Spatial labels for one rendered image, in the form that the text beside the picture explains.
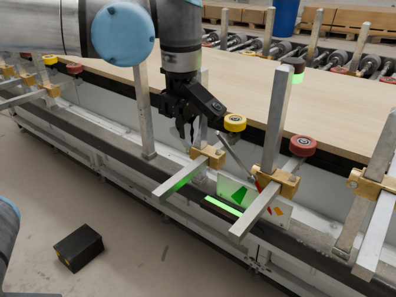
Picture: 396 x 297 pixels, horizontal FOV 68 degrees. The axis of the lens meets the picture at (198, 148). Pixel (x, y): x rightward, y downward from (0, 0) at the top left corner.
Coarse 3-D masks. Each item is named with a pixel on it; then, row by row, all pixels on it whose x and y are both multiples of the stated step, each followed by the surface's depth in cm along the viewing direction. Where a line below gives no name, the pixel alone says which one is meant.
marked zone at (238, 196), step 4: (240, 188) 92; (244, 188) 91; (236, 192) 94; (240, 192) 93; (244, 192) 92; (232, 196) 96; (236, 196) 95; (240, 196) 94; (244, 196) 93; (236, 200) 96; (240, 200) 95
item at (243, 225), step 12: (300, 156) 93; (288, 168) 88; (264, 192) 79; (276, 192) 80; (252, 204) 75; (264, 204) 75; (240, 216) 71; (252, 216) 71; (240, 228) 68; (240, 240) 68
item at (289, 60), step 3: (288, 57) 73; (291, 57) 73; (294, 57) 73; (282, 60) 72; (285, 60) 71; (288, 60) 71; (291, 60) 71; (294, 60) 71; (297, 60) 71; (300, 60) 71; (303, 60) 71; (288, 63) 70; (291, 63) 69; (294, 63) 69; (297, 63) 69; (300, 63) 69; (291, 87) 72
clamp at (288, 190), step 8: (256, 168) 86; (264, 176) 84; (272, 176) 83; (280, 176) 83; (288, 176) 83; (296, 176) 83; (264, 184) 85; (288, 184) 80; (296, 184) 81; (280, 192) 83; (288, 192) 81
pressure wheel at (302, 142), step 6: (294, 138) 93; (300, 138) 93; (306, 138) 93; (312, 138) 93; (294, 144) 90; (300, 144) 90; (306, 144) 90; (312, 144) 90; (294, 150) 91; (300, 150) 89; (306, 150) 89; (312, 150) 89; (306, 156) 90
